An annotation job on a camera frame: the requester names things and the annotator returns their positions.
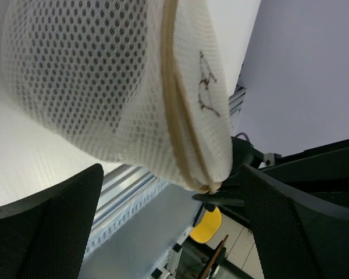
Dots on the slotted cable duct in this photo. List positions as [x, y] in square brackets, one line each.
[104, 228]

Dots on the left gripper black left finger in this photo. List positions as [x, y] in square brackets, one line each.
[45, 235]

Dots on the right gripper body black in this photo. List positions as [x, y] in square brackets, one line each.
[322, 171]

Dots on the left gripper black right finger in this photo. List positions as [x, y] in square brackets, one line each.
[297, 235]

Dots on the aluminium mounting rail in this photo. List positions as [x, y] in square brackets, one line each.
[118, 186]

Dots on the yellow chair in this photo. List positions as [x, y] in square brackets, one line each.
[207, 227]

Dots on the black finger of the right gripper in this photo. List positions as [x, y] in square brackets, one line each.
[218, 199]

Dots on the aluminium side rail right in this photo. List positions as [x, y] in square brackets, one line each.
[235, 104]

